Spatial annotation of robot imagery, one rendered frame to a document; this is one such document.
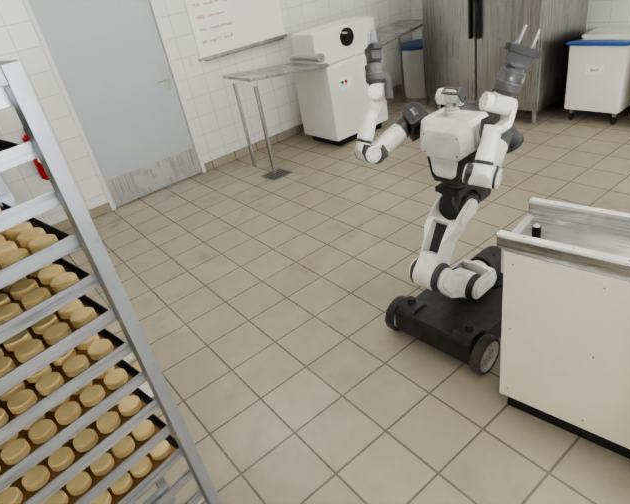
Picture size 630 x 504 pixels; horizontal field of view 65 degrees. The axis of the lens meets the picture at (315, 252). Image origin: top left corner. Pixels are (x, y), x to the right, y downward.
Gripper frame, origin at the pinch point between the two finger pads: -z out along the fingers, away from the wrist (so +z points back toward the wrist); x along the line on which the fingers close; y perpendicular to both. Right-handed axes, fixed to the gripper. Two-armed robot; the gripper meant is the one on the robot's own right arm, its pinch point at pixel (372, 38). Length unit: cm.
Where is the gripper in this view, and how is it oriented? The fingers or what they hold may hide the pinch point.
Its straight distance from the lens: 234.0
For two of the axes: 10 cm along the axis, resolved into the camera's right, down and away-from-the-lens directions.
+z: 1.1, 9.9, 1.3
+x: 1.5, 1.2, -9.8
